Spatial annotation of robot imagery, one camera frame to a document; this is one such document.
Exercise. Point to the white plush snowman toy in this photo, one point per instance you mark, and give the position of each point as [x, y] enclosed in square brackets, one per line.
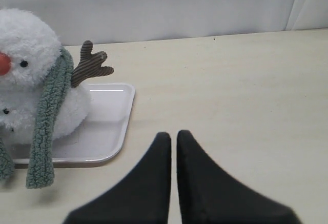
[23, 27]

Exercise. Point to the white rectangular tray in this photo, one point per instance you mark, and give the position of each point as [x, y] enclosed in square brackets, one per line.
[90, 126]

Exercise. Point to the white curtain backdrop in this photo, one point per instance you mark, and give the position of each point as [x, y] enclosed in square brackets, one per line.
[113, 21]

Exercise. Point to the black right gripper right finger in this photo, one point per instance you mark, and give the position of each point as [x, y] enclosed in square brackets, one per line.
[208, 194]

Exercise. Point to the green fleece scarf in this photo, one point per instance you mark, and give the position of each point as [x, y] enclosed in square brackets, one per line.
[46, 121]

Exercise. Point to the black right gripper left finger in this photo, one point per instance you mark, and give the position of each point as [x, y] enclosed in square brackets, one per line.
[142, 196]

